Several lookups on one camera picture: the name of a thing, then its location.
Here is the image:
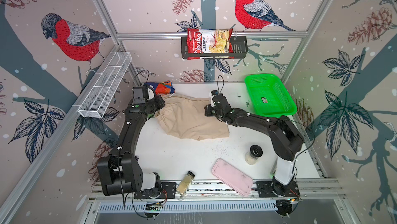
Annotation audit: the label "green plastic basket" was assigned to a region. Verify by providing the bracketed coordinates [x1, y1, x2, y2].
[245, 74, 297, 118]

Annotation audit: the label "rainbow striped shorts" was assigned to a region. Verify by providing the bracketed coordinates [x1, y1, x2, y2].
[146, 81, 175, 95]

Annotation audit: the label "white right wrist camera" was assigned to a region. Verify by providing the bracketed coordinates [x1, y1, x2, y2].
[210, 90, 222, 107]

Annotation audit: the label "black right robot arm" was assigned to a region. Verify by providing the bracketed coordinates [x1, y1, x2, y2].
[204, 97, 304, 186]

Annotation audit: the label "pink rectangular case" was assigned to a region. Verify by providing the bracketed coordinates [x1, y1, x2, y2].
[212, 158, 253, 197]

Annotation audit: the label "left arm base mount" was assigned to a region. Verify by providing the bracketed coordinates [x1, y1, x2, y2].
[133, 181, 177, 200]

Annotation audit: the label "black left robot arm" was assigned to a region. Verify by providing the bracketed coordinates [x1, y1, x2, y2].
[97, 95, 165, 196]

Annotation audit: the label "white wire mesh shelf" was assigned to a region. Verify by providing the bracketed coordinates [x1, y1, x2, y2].
[78, 51, 132, 118]

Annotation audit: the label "beige shorts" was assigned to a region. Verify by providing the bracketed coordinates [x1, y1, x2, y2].
[155, 94, 230, 141]

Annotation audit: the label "black wall basket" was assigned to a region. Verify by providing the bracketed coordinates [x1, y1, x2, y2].
[181, 36, 248, 60]

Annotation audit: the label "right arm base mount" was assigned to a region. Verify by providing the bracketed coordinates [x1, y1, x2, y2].
[255, 179, 300, 198]

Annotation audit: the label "red Chuba chips bag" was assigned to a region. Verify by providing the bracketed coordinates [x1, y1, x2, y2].
[187, 28, 233, 55]

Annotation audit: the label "spice jar black lid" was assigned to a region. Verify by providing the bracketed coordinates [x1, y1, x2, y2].
[176, 171, 195, 198]

